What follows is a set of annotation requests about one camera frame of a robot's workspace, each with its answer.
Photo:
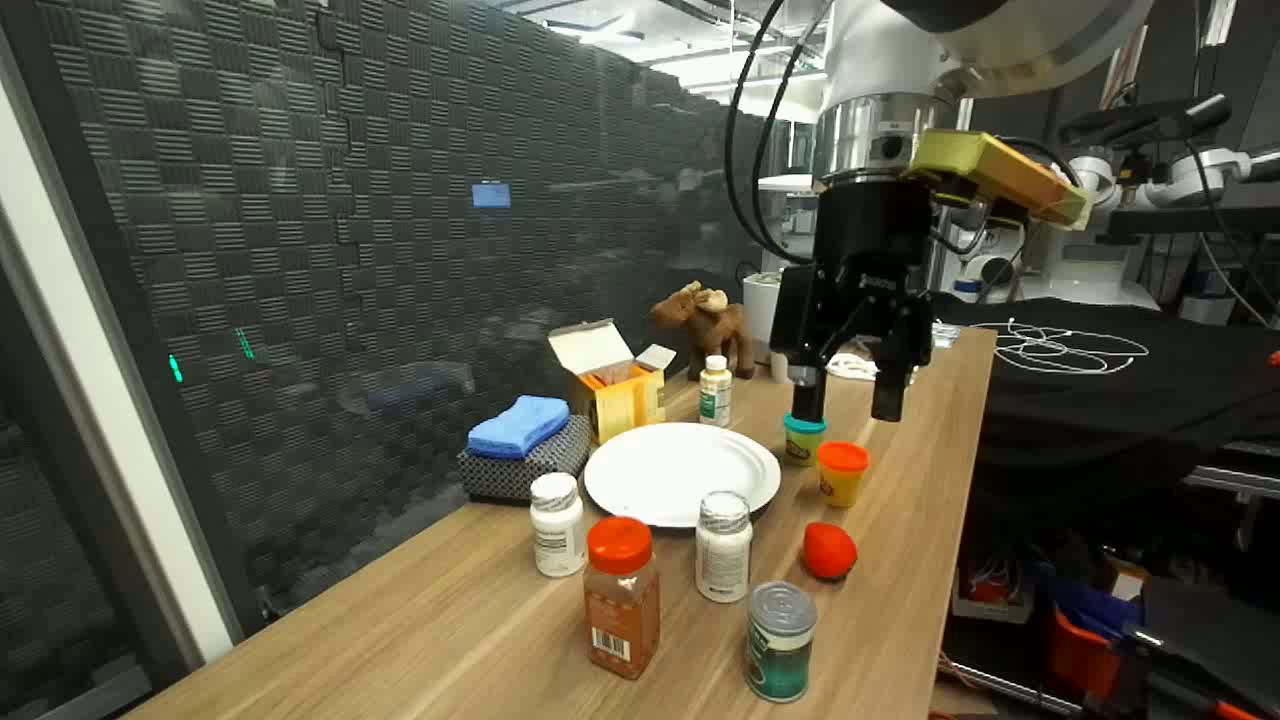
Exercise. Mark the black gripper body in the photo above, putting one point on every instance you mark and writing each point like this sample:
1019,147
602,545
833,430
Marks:
875,232

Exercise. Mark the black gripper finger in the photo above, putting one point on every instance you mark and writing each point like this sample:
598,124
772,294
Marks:
804,332
902,347

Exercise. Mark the small white yellow-label bottle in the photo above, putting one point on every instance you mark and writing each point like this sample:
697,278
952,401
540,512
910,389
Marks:
719,394

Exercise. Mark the green tub with teal lid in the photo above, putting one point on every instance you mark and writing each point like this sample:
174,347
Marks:
804,442

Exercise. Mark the white blue-label pill bottle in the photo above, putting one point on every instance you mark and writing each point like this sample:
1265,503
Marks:
726,555

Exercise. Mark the white plain-label pill bottle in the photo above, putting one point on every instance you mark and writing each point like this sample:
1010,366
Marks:
557,535

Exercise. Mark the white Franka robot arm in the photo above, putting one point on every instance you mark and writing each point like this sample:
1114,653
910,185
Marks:
904,54

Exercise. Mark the white round plate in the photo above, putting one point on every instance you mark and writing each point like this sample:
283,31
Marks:
664,475

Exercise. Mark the white paper cup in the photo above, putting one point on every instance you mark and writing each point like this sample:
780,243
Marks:
762,311

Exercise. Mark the brown plush moose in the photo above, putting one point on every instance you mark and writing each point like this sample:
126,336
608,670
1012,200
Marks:
702,327

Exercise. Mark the open yellow cardboard box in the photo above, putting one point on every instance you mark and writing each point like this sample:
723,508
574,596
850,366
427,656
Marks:
620,401

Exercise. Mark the white lab equipment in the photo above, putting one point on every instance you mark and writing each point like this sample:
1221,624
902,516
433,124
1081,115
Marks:
1105,281

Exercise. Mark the red toy tomato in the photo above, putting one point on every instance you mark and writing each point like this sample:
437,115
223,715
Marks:
830,555

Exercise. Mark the black cloth covered table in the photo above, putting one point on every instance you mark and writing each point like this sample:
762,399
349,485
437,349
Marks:
1132,415

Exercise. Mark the blue sponge cloth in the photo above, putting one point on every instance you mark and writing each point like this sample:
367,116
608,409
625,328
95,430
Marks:
517,425

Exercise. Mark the green-label tin can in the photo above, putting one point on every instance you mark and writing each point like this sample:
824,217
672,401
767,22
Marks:
780,644

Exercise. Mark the spice jar with orange lid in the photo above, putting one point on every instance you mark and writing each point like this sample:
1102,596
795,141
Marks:
620,615

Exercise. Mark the red storage bin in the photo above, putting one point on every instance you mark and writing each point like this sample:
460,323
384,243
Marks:
1081,656

